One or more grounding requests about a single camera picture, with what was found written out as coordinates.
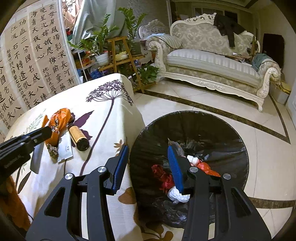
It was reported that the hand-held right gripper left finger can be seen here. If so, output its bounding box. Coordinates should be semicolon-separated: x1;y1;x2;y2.
25;145;130;241

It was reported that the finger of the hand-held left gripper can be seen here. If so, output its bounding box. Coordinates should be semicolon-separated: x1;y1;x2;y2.
0;126;53;153

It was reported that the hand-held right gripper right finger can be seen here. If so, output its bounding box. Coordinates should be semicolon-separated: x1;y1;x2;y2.
167;146;272;241

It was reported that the red wrapper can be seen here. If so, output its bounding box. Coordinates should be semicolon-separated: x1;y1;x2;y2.
151;164;176;194

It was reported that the white squeeze tube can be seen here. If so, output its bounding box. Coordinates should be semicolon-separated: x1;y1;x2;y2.
187;155;200;166

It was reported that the clear plastic wrapper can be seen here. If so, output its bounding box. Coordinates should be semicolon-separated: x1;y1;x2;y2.
168;138;185;158

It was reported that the orange plastic bag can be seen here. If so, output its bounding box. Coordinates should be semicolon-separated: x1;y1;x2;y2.
42;108;72;147

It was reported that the white tissue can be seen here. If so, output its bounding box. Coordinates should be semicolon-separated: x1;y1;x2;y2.
166;186;190;204

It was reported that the white paper packet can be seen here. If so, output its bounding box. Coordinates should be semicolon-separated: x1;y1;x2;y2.
57;134;74;163

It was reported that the gold and black cylinder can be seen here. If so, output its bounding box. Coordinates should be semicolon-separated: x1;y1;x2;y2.
67;124;90;151

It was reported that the black-lined trash bin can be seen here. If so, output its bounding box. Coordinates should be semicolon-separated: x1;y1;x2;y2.
129;111;250;229

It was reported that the brown wooden table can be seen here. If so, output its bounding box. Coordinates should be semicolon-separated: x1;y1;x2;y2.
0;176;31;232

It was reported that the large-character calligraphy sheet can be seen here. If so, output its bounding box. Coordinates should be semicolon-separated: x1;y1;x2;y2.
0;46;25;143

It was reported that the floral tablecloth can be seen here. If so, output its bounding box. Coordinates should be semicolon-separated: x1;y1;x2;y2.
5;73;174;241

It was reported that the white metal rack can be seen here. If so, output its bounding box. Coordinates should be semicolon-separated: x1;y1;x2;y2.
72;50;102;82

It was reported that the calligraphy paper sheet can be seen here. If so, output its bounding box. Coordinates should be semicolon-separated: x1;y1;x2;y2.
0;0;81;109

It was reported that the small leafy plant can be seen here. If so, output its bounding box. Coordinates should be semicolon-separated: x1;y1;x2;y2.
137;64;160;85

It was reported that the green plant in white pot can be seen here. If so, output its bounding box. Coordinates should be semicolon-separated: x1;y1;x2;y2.
68;14;119;66

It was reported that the ornate white sofa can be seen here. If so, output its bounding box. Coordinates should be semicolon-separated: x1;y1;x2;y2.
146;13;281;112

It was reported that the wooden plant stand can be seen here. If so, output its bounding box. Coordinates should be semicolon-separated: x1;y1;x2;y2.
98;37;151;93

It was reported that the grey-blue curtain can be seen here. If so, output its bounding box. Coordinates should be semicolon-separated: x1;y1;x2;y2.
65;0;139;43

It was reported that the brown papers pile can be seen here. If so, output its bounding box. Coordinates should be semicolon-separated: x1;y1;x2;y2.
228;52;253;64

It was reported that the yellow box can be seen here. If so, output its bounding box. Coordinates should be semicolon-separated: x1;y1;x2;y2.
269;80;292;105

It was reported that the white door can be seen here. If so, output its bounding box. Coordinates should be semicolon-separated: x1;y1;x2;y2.
285;86;296;114

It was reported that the blue cloth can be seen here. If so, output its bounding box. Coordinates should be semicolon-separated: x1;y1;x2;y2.
252;53;273;71

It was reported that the ornate white armchair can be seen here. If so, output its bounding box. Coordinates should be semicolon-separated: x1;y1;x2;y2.
138;20;171;47

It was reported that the tall green plant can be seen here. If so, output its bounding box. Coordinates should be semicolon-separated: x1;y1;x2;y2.
117;7;147;55

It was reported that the black jacket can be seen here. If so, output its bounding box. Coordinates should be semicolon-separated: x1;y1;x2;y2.
213;14;247;48

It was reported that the dark brown panel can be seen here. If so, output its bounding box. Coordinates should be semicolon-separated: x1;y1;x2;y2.
262;33;285;69

